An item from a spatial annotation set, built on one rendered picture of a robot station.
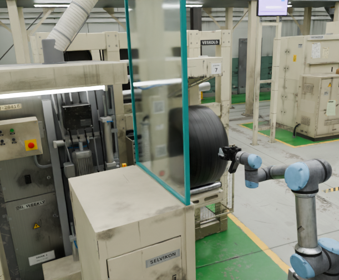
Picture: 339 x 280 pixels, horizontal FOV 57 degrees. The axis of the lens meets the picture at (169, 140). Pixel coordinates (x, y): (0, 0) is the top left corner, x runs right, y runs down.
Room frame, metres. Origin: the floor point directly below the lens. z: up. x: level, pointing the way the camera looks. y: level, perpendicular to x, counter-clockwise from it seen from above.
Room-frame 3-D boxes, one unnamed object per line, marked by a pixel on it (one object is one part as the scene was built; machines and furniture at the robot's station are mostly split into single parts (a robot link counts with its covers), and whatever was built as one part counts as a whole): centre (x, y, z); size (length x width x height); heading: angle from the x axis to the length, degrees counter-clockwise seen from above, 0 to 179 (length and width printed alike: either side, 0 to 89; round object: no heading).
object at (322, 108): (6.19, -3.16, 0.62); 0.91 x 0.58 x 1.25; 108
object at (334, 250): (1.29, -0.75, 0.88); 0.13 x 0.12 x 0.14; 114
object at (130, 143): (2.40, 0.23, 1.05); 0.20 x 0.15 x 0.30; 116
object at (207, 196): (2.03, -0.20, 0.84); 0.36 x 0.09 x 0.06; 116
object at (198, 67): (2.48, -0.12, 1.71); 0.61 x 0.25 x 0.15; 116
